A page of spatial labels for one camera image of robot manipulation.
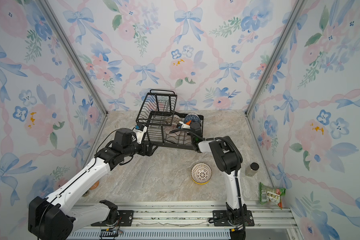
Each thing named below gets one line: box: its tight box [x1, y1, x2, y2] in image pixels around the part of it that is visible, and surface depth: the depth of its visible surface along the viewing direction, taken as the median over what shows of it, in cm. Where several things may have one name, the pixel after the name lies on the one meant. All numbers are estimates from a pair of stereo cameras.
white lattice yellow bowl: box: [191, 162, 212, 185], surface depth 87 cm
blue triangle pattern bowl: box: [184, 113, 201, 124], surface depth 112 cm
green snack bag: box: [259, 182, 287, 210], surface depth 79 cm
